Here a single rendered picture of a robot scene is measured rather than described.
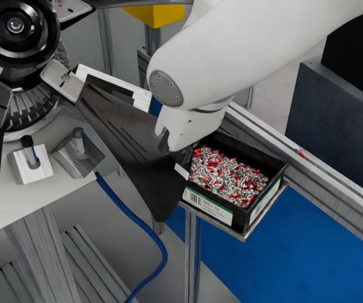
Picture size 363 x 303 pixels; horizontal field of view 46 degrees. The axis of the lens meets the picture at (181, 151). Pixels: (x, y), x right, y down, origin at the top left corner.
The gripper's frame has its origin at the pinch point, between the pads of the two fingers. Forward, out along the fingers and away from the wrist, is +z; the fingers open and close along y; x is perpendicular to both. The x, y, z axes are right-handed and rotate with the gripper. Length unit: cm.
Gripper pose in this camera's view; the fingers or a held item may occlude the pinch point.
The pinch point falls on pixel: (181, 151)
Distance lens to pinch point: 71.6
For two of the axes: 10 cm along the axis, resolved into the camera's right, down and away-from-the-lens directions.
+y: -7.8, 4.2, -4.6
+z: -1.9, 5.5, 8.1
